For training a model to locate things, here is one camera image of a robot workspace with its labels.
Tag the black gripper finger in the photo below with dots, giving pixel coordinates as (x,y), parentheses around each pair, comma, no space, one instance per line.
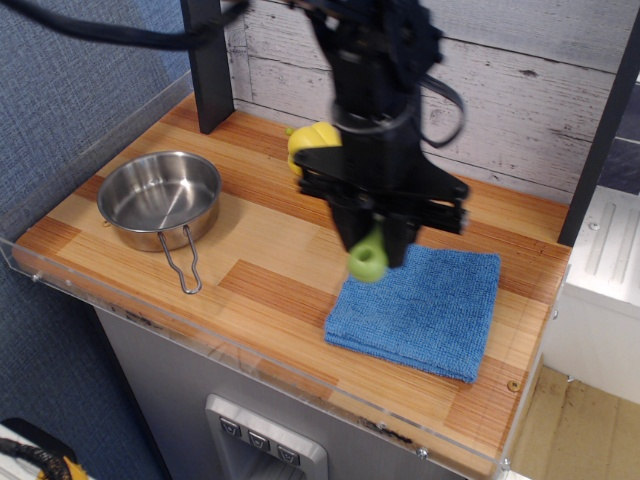
(352,218)
(399,232)

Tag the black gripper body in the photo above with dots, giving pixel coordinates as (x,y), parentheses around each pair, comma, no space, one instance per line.
(392,171)

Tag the green handled grey spatula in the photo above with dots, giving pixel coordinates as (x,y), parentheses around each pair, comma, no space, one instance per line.
(368,261)

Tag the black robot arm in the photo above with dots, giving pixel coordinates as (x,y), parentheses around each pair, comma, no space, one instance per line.
(379,52)

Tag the blue folded cloth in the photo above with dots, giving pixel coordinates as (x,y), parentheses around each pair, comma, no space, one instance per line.
(433,313)

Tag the stainless steel pot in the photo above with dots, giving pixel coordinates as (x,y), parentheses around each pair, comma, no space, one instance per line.
(164,202)

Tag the yellow toy bell pepper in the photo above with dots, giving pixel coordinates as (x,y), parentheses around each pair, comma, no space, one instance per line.
(317,135)

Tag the white side cabinet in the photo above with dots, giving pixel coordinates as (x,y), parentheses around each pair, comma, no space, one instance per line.
(593,335)

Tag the grey toy fridge cabinet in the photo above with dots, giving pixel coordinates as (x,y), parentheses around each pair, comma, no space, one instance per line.
(212,417)

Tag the clear acrylic table guard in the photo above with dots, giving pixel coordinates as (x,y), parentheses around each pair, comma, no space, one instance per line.
(273,265)

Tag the black right upright post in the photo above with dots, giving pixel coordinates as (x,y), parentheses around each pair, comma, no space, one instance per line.
(609,123)

